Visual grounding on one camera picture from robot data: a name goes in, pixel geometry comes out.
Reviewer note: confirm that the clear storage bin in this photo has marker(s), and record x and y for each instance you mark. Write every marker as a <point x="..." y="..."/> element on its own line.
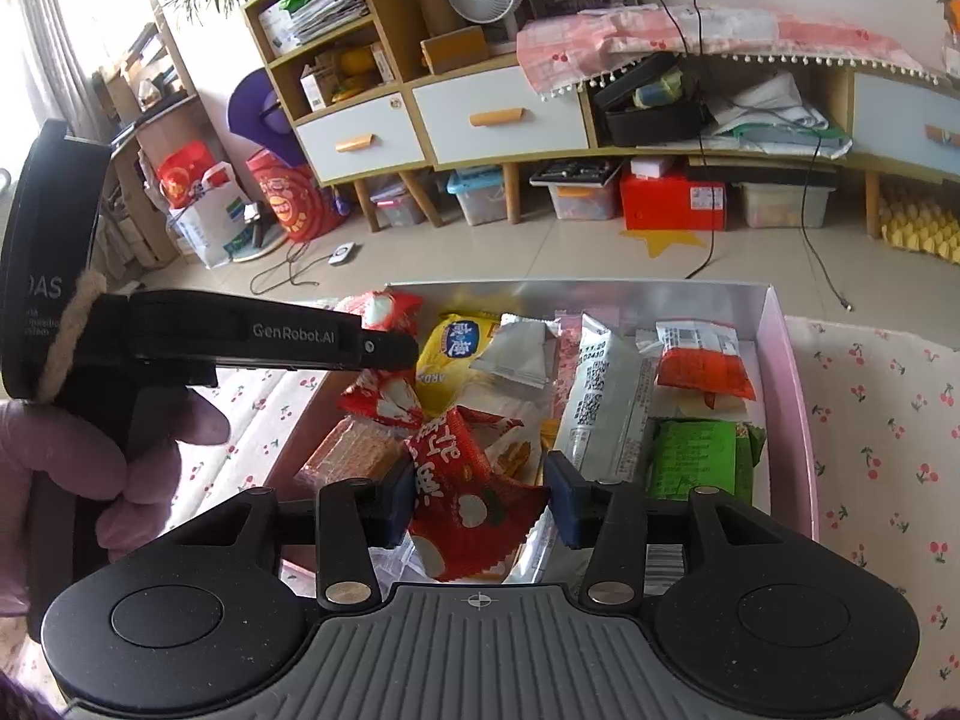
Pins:
<point x="773" y="206"/>

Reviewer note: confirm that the red shoe box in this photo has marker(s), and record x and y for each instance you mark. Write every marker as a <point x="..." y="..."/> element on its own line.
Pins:
<point x="672" y="203"/>

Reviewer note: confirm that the pink cherry cloth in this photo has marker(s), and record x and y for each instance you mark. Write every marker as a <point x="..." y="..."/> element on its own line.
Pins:
<point x="562" y="54"/>

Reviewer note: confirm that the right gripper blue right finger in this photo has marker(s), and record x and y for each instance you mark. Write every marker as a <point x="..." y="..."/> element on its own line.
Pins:
<point x="608" y="520"/>

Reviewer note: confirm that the white rice cake pack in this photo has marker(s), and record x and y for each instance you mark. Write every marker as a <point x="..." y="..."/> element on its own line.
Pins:
<point x="509" y="421"/>

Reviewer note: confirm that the orange white snack pack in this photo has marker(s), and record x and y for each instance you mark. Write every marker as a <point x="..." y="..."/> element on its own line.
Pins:
<point x="703" y="356"/>

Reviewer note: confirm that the red candy wrapper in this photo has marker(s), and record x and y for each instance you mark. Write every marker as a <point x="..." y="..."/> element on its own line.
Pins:
<point x="469" y="522"/>
<point x="386" y="397"/>

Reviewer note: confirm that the clear bin with keyboard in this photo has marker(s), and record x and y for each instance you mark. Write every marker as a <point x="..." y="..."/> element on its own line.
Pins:
<point x="581" y="190"/>

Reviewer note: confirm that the red lantern bag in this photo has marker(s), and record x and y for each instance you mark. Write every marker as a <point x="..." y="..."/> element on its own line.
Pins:
<point x="305" y="210"/>

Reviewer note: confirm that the long silver white snack pack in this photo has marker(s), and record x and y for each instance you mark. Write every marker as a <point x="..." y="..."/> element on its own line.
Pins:
<point x="605" y="425"/>

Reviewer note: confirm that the yellow snack pack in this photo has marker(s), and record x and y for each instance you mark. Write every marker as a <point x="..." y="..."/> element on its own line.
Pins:
<point x="445" y="360"/>

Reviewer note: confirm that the cream white snack pack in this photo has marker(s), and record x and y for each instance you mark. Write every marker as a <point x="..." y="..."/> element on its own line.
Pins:
<point x="697" y="405"/>

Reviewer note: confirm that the black storage case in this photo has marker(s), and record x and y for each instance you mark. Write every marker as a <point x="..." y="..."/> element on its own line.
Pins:
<point x="650" y="103"/>

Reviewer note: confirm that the purple gloved left hand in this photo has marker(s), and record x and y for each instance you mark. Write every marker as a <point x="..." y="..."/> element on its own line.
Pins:
<point x="42" y="440"/>

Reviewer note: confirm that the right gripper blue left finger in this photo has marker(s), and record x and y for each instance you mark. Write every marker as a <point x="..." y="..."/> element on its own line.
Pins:
<point x="353" y="516"/>

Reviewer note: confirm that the small silver snack pack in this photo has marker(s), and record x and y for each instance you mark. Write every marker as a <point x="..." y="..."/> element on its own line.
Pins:
<point x="522" y="350"/>

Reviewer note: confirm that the white shopping bag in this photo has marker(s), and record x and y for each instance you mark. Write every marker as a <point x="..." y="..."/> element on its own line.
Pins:
<point x="218" y="221"/>

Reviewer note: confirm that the cherry print tablecloth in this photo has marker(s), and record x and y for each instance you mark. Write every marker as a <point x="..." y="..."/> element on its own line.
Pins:
<point x="883" y="414"/>

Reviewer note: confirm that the green snack pack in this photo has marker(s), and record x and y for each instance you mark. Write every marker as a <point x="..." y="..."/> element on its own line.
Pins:
<point x="692" y="453"/>

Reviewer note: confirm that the brown wafer clear pack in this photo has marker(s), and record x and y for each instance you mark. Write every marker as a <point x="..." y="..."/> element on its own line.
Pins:
<point x="354" y="449"/>

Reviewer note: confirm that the purple round object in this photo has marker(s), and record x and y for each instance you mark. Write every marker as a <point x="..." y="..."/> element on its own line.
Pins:
<point x="255" y="113"/>

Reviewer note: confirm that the pink cardboard box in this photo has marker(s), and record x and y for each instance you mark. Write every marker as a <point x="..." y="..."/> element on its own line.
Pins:
<point x="783" y="481"/>

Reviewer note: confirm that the yellow egg tray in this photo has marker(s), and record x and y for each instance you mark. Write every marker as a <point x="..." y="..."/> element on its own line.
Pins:
<point x="921" y="226"/>

